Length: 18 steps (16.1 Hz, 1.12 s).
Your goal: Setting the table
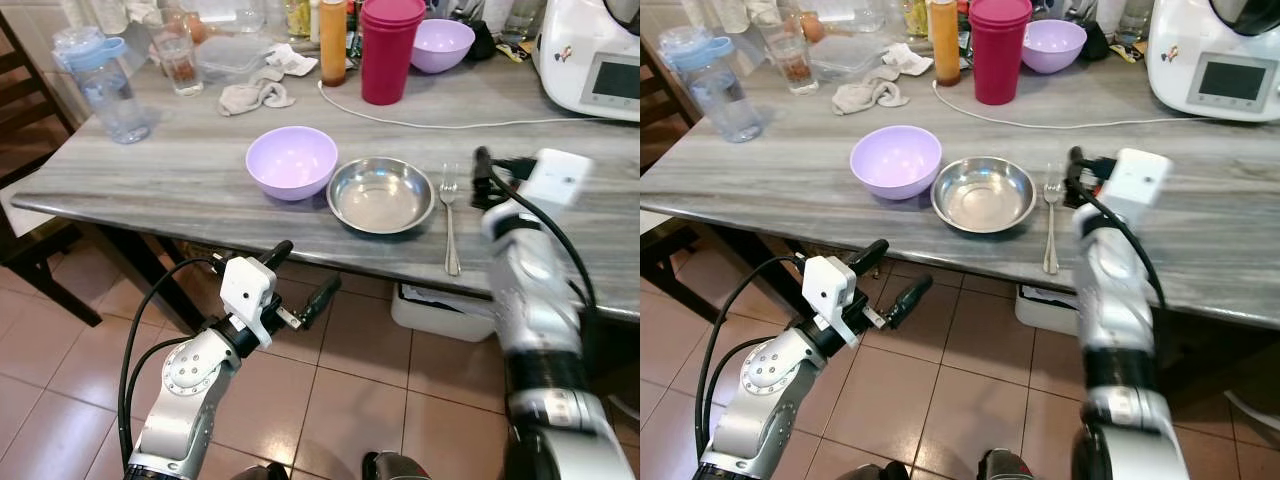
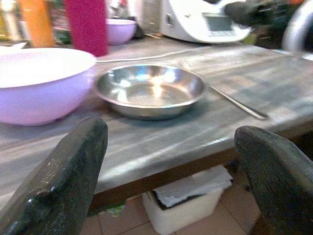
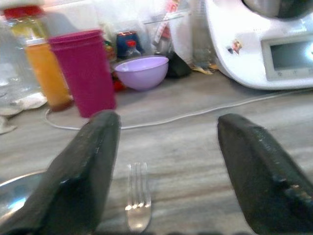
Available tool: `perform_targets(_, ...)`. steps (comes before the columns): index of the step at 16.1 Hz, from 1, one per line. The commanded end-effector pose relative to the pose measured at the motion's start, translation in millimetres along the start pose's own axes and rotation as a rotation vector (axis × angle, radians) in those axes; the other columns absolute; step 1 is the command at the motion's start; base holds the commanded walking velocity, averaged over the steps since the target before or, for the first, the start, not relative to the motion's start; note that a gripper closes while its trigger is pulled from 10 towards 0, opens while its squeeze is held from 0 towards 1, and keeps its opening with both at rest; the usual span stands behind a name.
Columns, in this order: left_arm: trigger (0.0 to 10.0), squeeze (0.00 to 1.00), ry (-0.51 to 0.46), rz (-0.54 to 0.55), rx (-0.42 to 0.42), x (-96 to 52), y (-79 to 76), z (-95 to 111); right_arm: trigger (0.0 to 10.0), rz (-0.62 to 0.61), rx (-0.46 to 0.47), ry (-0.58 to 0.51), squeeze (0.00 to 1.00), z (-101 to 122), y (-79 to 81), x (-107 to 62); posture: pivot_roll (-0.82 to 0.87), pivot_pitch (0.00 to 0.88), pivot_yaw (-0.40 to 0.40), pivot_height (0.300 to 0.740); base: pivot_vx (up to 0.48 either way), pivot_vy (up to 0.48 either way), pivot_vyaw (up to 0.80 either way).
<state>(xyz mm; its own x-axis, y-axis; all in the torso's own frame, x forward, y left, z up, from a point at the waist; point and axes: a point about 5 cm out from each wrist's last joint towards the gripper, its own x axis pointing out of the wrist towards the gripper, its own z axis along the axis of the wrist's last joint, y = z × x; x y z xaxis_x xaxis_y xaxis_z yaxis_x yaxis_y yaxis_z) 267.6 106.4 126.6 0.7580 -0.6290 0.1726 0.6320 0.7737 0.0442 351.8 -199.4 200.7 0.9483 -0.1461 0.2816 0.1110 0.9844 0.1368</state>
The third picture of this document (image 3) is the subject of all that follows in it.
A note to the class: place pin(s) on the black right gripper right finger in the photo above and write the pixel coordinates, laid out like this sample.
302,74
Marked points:
264,176

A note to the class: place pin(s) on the magenta plastic cup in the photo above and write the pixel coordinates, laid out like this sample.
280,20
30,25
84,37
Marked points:
84,73

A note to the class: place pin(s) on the clear plastic water bottle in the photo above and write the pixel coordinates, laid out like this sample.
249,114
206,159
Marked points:
14,66

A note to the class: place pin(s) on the silver metal fork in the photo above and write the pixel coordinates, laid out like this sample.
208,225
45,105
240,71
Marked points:
137,198

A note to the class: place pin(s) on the white cloth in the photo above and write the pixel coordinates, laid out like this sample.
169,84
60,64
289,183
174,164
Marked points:
27,101

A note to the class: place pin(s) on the white kitchen food processor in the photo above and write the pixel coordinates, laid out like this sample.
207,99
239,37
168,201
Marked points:
264,41

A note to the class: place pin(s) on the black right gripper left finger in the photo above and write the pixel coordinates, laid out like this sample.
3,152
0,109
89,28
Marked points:
73,176

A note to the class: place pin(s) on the lilac plastic bowl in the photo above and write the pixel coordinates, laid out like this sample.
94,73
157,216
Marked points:
143,72

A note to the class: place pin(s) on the small red capped bottle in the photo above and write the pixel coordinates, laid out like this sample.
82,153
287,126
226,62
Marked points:
133,49

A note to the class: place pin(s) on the orange juice bottle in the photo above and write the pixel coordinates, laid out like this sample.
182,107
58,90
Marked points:
47,76

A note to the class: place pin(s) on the black pouch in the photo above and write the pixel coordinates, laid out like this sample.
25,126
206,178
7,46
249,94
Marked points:
178,67

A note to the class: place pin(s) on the red capped oil bottle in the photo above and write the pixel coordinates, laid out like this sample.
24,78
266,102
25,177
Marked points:
25,23

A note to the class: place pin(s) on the silver metal plate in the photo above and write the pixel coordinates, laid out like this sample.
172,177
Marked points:
14,193

